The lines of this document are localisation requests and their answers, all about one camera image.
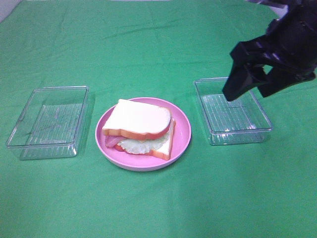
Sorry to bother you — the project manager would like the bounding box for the right clear plastic tray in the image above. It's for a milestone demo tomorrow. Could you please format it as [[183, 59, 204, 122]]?
[[194, 77, 273, 146]]

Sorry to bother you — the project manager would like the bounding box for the green lettuce leaf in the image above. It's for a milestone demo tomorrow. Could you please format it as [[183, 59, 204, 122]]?
[[117, 130, 172, 154]]

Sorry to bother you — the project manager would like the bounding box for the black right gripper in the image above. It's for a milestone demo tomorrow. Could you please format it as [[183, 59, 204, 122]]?
[[222, 4, 317, 102]]

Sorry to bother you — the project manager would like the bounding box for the green tablecloth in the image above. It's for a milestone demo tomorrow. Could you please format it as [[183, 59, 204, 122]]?
[[0, 0, 317, 238]]

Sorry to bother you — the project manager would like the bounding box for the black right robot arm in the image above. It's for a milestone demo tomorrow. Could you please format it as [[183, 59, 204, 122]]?
[[222, 0, 317, 101]]

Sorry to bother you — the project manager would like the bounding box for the toast bread slice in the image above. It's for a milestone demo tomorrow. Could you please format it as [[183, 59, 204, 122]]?
[[114, 119, 176, 161], [102, 99, 172, 140]]

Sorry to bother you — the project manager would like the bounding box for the bacon strip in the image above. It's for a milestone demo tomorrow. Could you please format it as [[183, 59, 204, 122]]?
[[105, 135, 124, 148]]

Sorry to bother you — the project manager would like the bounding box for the left clear plastic tray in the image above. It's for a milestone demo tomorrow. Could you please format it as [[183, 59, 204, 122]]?
[[6, 86, 90, 160]]

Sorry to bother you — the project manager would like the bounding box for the pink round plate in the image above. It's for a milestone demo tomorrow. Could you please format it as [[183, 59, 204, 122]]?
[[95, 97, 192, 172]]

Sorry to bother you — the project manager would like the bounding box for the clear plastic tray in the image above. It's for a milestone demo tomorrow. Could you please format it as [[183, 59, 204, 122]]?
[[194, 77, 273, 146], [6, 86, 90, 160]]

